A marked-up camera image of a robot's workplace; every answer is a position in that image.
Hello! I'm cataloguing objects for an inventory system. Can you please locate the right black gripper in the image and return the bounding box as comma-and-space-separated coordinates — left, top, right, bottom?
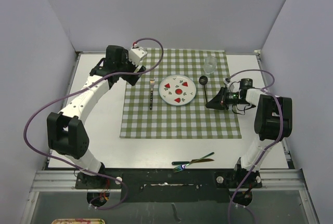
206, 86, 250, 111

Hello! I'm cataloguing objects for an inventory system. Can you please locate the black spoon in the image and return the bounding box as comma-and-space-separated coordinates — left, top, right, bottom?
199, 75, 208, 102

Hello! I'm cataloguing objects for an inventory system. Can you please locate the silver fork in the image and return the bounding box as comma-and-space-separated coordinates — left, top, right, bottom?
149, 78, 155, 110

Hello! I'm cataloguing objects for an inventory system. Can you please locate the clear drinking glass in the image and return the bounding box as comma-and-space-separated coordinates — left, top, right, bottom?
203, 56, 217, 76

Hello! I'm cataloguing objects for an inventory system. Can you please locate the white plate with strawberries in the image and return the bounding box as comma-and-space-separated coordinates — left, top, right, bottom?
158, 75, 197, 107

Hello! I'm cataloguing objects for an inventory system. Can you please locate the green white checkered tablecloth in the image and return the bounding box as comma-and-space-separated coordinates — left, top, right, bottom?
120, 48, 241, 139

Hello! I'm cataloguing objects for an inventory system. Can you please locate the green handled knife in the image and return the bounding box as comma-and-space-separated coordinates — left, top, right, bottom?
171, 159, 214, 166

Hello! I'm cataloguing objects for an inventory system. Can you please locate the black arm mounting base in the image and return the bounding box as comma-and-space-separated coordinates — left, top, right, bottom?
75, 168, 262, 203

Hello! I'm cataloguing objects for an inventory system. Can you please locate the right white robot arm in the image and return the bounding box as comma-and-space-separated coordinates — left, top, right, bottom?
206, 78, 293, 187

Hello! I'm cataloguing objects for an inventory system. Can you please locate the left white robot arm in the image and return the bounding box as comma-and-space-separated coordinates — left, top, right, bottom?
47, 45, 148, 188

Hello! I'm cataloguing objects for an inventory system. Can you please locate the iridescent rainbow fork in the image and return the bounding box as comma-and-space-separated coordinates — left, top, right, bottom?
171, 152, 215, 173

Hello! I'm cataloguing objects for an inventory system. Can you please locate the yellow rimmed tray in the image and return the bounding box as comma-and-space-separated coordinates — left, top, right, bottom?
52, 218, 106, 224

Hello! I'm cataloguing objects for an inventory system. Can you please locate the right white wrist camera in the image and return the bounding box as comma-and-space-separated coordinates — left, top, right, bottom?
224, 78, 239, 93

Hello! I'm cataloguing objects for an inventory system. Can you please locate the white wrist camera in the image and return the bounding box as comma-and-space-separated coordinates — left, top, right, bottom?
224, 78, 239, 93
128, 43, 148, 65

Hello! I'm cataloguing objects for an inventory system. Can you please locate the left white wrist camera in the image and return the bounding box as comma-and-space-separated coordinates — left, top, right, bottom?
128, 43, 148, 65

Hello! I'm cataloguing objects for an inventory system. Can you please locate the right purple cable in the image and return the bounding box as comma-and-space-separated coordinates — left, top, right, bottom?
225, 69, 284, 224

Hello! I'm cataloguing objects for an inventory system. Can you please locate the purple cable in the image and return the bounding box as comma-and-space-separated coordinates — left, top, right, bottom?
225, 69, 284, 224
23, 37, 164, 210

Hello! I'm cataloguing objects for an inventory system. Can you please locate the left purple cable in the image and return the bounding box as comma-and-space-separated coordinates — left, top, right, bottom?
23, 37, 164, 210

